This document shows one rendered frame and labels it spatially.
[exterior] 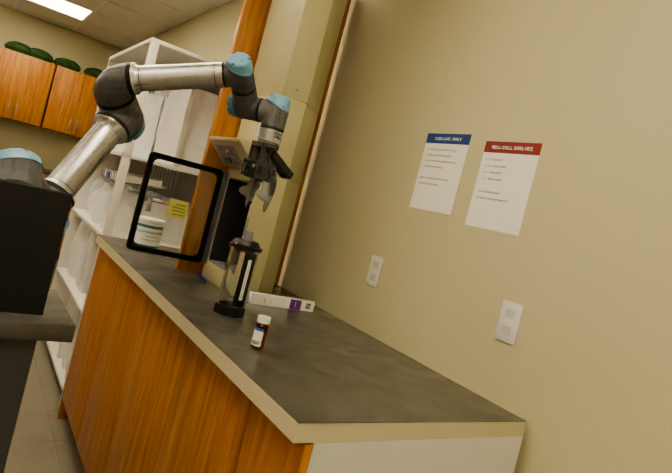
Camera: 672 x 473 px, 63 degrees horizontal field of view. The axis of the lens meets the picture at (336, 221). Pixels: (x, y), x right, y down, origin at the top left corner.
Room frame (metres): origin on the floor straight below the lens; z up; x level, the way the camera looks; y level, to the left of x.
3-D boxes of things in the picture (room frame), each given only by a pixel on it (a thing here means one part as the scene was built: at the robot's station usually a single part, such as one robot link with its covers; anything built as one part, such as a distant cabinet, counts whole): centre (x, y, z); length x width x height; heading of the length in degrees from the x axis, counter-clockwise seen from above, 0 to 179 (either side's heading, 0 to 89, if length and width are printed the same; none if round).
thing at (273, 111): (1.73, 0.27, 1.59); 0.09 x 0.08 x 0.11; 78
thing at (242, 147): (2.14, 0.45, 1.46); 0.32 x 0.12 x 0.10; 34
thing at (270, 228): (2.25, 0.30, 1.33); 0.32 x 0.25 x 0.77; 34
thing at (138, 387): (2.07, 0.25, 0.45); 2.05 x 0.67 x 0.90; 34
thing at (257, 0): (2.45, 0.40, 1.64); 0.49 x 0.03 x 1.40; 124
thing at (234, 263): (1.75, 0.26, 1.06); 0.11 x 0.11 x 0.21
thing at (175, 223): (2.23, 0.64, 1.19); 0.30 x 0.01 x 0.40; 115
